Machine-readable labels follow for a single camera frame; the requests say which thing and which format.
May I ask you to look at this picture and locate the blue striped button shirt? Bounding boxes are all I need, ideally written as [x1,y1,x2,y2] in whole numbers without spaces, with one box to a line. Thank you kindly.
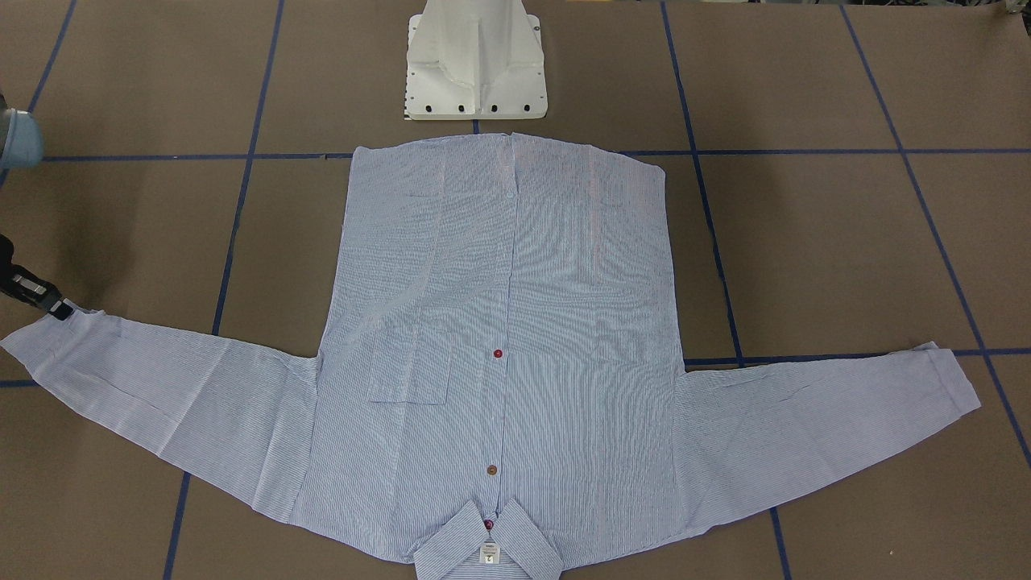
[2,135,980,579]

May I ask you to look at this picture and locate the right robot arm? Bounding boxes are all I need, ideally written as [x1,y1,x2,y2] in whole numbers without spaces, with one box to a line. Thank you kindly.
[1,97,74,321]

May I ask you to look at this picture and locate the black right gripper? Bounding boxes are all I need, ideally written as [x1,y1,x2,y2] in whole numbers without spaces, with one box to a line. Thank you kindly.
[1,235,75,321]

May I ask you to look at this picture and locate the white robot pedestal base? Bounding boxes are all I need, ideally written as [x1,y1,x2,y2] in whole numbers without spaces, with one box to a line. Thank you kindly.
[403,1,548,121]

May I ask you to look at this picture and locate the brown paper table cover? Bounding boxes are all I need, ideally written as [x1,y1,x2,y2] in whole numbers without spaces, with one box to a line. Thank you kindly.
[2,1,1029,579]

